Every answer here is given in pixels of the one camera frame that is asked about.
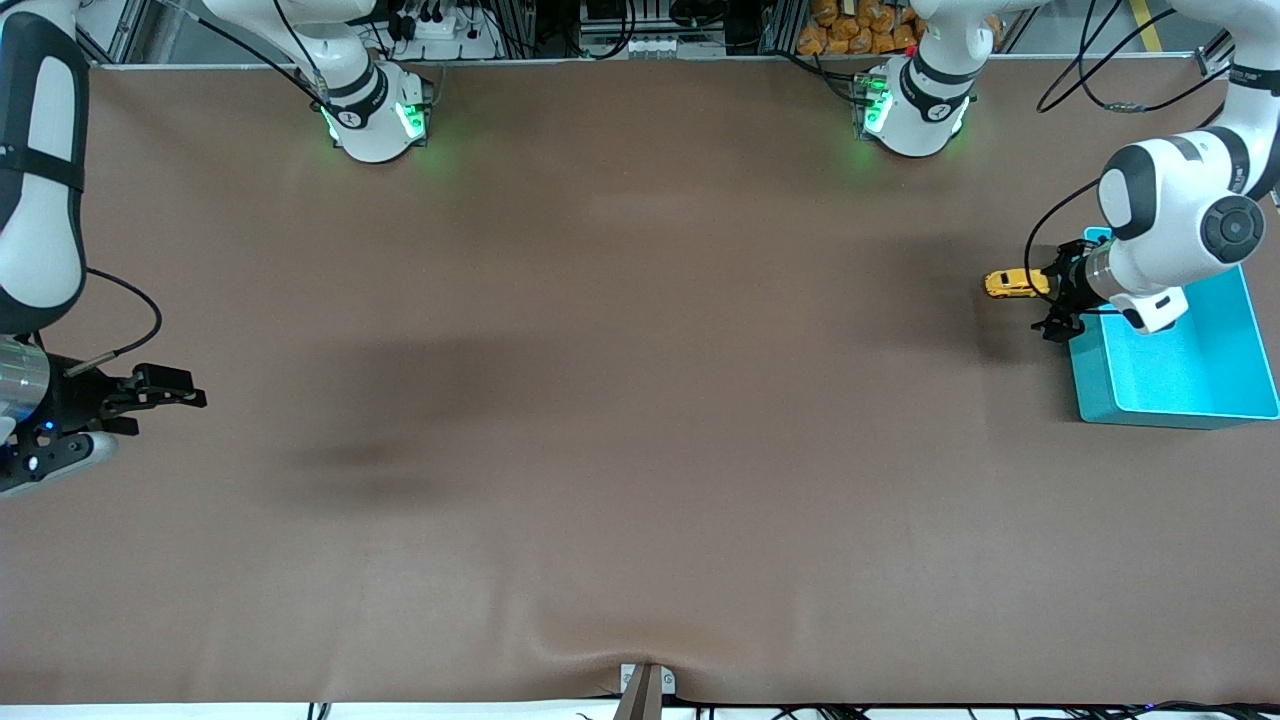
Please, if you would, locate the yellow beetle toy car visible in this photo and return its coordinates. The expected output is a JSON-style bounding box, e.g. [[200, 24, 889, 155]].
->
[[984, 268, 1053, 300]]

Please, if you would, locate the teal plastic bin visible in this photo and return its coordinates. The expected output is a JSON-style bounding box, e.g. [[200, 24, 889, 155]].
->
[[1068, 227, 1280, 431]]

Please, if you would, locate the orange packaged items pile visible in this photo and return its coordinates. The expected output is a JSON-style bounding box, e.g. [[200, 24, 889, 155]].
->
[[797, 0, 921, 56]]

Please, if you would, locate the brown table mat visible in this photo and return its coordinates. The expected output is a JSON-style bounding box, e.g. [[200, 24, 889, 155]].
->
[[0, 55, 1280, 706]]

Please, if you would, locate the white power strip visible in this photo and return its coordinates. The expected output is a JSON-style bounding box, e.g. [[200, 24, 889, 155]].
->
[[385, 0, 501, 61]]

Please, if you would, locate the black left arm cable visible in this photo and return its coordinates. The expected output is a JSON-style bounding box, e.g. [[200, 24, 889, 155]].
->
[[1025, 0, 1241, 293]]

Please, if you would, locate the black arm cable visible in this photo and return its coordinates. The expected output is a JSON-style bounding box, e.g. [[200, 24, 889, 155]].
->
[[1025, 0, 1241, 293], [62, 268, 163, 377]]

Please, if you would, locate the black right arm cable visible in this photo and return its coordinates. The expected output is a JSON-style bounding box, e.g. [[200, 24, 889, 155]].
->
[[62, 268, 163, 377]]

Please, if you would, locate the aluminium frame profile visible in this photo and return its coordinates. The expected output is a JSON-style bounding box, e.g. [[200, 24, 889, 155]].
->
[[1195, 25, 1241, 81], [75, 0, 191, 67]]

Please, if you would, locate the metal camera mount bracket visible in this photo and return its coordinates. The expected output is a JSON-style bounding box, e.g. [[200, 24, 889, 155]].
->
[[612, 663, 678, 720]]

